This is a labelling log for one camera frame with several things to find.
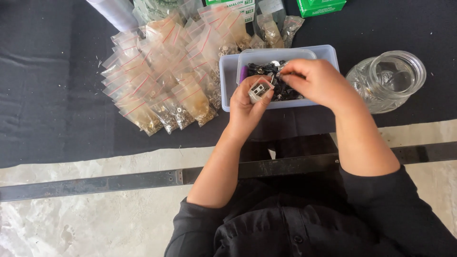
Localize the person's right hand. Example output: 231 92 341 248
279 59 358 115

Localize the person's left hand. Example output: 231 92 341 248
226 74 275 142

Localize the small clear zip bag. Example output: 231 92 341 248
248 76 275 105

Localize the white plastic container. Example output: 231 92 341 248
219 44 340 113

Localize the heap of black zipper sliders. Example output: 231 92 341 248
246 60 306 102

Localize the clear bag of silver fittings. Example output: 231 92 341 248
280 15 305 49

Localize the tall clear bag of fittings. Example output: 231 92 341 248
256 0 287 49

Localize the clear glass jar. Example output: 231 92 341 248
345 50 427 115

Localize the pile of snap-button zip bags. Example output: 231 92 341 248
100 7 253 137

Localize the white and green cardboard box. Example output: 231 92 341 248
205 0 256 24

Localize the bag with green contents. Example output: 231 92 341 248
133 0 187 25

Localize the person's black shirt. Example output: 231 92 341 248
164 165 457 257

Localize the black table cloth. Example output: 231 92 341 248
0 0 457 169

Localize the dark metal frame bar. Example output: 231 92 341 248
0 141 457 203

